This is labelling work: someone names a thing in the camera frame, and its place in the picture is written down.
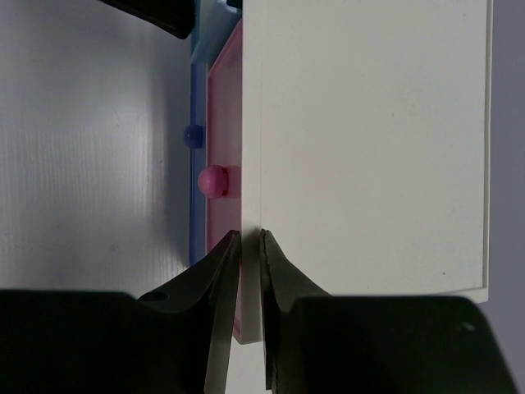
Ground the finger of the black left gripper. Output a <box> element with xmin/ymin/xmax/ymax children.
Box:
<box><xmin>101</xmin><ymin>0</ymin><xmax>195</xmax><ymax>39</ymax></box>

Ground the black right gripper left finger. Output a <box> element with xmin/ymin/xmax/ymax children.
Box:
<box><xmin>1</xmin><ymin>231</ymin><xmax>241</xmax><ymax>393</ymax></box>

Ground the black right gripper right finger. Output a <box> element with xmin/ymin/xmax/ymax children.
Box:
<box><xmin>259</xmin><ymin>230</ymin><xmax>517</xmax><ymax>393</ymax></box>

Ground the light blue drawer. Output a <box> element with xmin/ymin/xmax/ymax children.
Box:
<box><xmin>190</xmin><ymin>0</ymin><xmax>244</xmax><ymax>65</ymax></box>

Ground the pink drawer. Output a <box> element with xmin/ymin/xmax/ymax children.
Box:
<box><xmin>197</xmin><ymin>30</ymin><xmax>244</xmax><ymax>340</ymax></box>

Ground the dark blue drawer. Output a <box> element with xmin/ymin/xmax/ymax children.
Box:
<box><xmin>183</xmin><ymin>62</ymin><xmax>208</xmax><ymax>265</ymax></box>

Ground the white drawer organizer cabinet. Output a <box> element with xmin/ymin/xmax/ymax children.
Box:
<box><xmin>235</xmin><ymin>1</ymin><xmax>493</xmax><ymax>343</ymax></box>

